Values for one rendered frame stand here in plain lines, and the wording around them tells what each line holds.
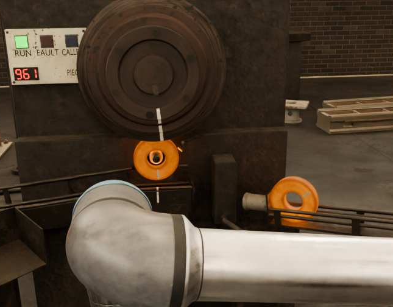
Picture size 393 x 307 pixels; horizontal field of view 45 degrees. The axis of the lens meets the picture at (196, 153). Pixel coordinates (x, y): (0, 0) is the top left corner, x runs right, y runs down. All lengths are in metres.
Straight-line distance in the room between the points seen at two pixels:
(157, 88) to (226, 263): 0.96
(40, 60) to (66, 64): 0.08
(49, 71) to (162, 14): 0.45
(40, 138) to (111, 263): 1.23
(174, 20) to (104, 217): 0.99
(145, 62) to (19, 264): 0.69
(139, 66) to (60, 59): 0.34
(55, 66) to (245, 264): 1.25
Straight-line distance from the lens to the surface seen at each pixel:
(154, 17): 1.48
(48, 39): 1.67
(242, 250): 0.56
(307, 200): 1.55
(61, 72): 1.68
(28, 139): 1.74
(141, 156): 1.61
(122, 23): 1.49
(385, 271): 0.63
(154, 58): 1.43
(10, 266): 1.51
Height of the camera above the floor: 1.34
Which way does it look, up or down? 19 degrees down
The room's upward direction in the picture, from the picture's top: 1 degrees counter-clockwise
